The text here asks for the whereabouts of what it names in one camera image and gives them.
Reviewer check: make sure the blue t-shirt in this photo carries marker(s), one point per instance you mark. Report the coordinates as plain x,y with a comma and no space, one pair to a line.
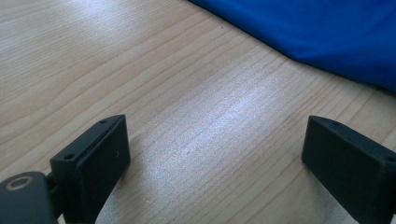
327,34

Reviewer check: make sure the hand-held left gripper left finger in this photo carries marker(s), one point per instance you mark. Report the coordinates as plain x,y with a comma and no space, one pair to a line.
93,168

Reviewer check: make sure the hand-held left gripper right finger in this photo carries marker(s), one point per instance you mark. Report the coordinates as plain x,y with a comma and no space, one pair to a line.
345,168

